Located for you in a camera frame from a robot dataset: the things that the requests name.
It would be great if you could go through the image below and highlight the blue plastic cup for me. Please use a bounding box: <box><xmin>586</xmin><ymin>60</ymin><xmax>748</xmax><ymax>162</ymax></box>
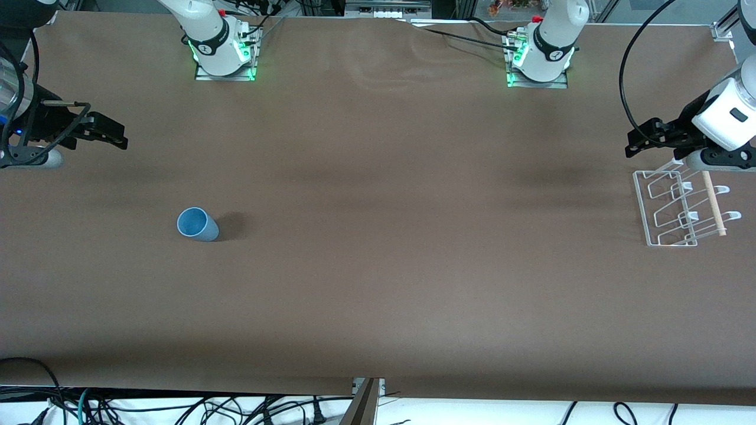
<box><xmin>177</xmin><ymin>207</ymin><xmax>220</xmax><ymax>243</ymax></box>

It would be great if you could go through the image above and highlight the wooden rack dowel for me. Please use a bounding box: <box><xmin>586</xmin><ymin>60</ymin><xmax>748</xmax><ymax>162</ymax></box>
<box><xmin>703</xmin><ymin>171</ymin><xmax>728</xmax><ymax>237</ymax></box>

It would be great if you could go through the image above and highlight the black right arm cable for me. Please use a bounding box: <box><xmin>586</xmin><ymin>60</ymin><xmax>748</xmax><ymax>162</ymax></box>
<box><xmin>0</xmin><ymin>35</ymin><xmax>92</xmax><ymax>154</ymax></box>

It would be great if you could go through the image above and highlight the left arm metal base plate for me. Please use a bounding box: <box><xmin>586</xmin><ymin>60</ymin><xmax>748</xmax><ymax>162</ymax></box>
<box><xmin>505</xmin><ymin>30</ymin><xmax>569</xmax><ymax>89</ymax></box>

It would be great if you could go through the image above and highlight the white wire cup rack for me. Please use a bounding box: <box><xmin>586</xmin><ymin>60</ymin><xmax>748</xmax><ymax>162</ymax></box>
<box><xmin>633</xmin><ymin>158</ymin><xmax>742</xmax><ymax>247</ymax></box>

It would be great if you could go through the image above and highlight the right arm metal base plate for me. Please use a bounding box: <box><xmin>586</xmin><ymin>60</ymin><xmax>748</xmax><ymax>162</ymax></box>
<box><xmin>195</xmin><ymin>24</ymin><xmax>262</xmax><ymax>82</ymax></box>

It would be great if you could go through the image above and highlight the black cable on table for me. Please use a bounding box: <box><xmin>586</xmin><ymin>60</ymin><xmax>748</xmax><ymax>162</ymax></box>
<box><xmin>408</xmin><ymin>18</ymin><xmax>523</xmax><ymax>51</ymax></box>

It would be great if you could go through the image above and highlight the thick black floor cable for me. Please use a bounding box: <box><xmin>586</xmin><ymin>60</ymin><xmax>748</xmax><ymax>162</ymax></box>
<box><xmin>0</xmin><ymin>357</ymin><xmax>66</xmax><ymax>425</ymax></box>

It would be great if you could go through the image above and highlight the teal floor cable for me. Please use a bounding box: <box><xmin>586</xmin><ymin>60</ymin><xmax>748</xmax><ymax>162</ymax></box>
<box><xmin>77</xmin><ymin>388</ymin><xmax>98</xmax><ymax>425</ymax></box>

